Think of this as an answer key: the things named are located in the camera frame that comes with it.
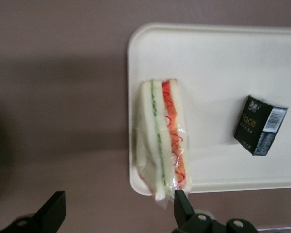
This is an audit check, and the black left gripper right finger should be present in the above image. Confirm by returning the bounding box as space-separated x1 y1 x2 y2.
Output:
173 189 260 233

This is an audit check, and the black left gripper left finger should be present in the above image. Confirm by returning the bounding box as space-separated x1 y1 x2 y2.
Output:
0 191 67 233

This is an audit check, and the plastic-wrapped triangle sandwich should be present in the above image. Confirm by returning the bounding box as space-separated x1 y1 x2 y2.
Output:
133 78 193 210

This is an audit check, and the cream rectangular tray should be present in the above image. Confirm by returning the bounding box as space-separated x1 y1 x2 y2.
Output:
126 22 291 196

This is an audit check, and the small black tissue pack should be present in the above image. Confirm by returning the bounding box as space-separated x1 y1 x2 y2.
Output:
233 95 289 157

